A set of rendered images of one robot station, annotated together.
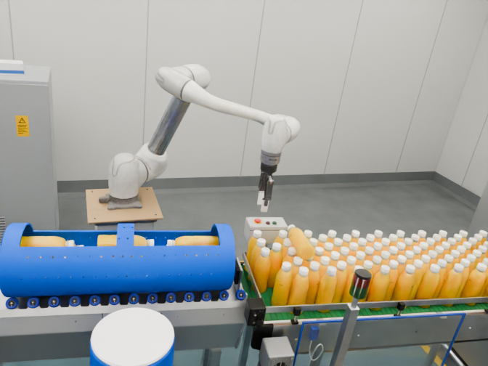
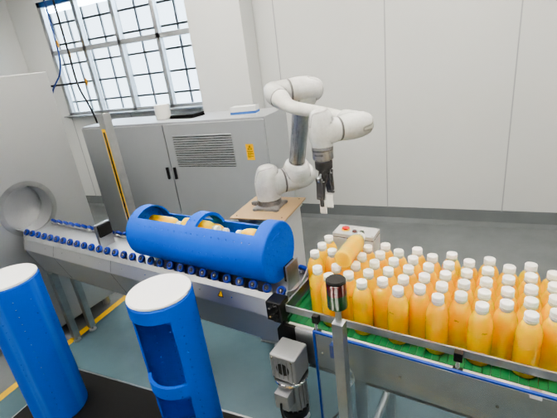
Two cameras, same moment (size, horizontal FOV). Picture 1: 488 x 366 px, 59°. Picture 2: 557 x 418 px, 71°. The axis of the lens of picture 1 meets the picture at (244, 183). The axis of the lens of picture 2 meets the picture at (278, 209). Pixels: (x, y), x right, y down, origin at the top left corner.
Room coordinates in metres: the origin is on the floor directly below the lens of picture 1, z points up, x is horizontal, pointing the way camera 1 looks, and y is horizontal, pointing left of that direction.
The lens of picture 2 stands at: (0.58, -1.16, 1.91)
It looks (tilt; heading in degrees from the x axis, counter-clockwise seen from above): 21 degrees down; 49
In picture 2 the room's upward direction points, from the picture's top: 7 degrees counter-clockwise
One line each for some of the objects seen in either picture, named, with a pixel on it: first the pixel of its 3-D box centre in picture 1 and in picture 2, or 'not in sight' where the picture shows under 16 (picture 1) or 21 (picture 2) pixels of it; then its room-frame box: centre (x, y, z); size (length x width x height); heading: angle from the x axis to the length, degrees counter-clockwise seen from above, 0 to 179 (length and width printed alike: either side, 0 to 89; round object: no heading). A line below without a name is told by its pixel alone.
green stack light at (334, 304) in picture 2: (358, 288); (336, 298); (1.36, -0.49, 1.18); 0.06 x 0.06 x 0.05
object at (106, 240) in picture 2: not in sight; (104, 234); (1.25, 1.26, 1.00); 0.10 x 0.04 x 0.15; 16
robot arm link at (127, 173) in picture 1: (125, 173); (268, 181); (2.11, 0.64, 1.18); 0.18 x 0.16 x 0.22; 156
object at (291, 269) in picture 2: (236, 275); (291, 273); (1.60, -0.02, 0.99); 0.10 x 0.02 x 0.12; 16
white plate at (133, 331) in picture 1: (133, 335); (158, 291); (1.12, 0.30, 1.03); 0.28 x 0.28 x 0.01
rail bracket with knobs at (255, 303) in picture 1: (254, 311); (278, 308); (1.42, -0.12, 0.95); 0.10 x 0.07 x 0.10; 16
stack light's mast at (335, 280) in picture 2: (358, 290); (336, 300); (1.36, -0.49, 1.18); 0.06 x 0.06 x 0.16
